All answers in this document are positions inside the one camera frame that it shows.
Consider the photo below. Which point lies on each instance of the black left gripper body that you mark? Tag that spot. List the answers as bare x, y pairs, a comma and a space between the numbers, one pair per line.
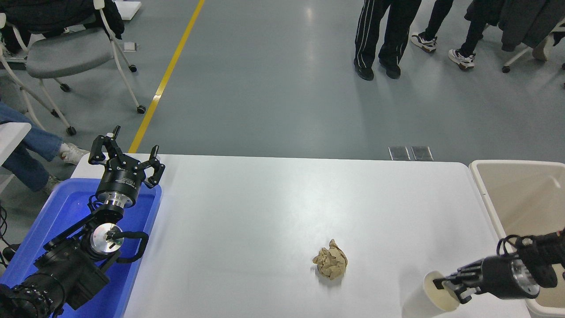
120, 181

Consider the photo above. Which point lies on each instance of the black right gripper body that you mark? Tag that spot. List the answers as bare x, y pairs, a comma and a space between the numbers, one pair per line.
499, 276

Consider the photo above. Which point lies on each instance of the white paper cup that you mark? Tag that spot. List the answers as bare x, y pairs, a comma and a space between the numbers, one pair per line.
423, 302

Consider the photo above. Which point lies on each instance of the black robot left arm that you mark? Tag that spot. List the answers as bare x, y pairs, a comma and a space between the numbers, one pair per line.
66, 265

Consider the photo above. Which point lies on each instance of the blue plastic tray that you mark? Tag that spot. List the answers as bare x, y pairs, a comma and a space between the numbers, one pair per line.
66, 207

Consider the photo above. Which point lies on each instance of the seated person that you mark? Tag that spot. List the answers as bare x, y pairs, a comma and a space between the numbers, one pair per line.
31, 141

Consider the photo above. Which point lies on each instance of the large pale plastic bin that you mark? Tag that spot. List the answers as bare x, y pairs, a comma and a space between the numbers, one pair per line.
521, 194

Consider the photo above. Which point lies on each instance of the small white table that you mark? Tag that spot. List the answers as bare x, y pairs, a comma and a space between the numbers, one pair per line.
11, 137

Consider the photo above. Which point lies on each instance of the small white floor box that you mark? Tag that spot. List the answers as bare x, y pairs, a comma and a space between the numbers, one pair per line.
130, 46

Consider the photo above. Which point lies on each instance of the grey white rolling chair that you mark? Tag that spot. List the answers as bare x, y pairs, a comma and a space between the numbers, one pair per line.
66, 53

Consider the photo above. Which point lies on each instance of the metal floor plate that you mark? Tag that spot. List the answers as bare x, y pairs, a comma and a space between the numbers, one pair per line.
399, 153
422, 153

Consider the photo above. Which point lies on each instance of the crumpled tan paper ball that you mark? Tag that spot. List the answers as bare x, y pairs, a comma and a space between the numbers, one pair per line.
331, 261

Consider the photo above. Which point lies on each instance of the white flat board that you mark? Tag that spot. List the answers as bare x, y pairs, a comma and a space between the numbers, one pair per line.
128, 9

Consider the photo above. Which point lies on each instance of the black jacket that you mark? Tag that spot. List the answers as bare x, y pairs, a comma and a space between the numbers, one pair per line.
48, 13

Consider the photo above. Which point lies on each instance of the beige bag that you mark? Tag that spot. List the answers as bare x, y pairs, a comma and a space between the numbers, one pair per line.
542, 49

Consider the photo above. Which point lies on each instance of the walking person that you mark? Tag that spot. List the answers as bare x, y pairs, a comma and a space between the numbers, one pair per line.
474, 31

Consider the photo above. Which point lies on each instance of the standing person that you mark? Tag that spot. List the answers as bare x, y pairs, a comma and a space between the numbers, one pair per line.
393, 31

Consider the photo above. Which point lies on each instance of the dark grey coats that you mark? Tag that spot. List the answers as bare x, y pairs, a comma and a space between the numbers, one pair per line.
525, 17

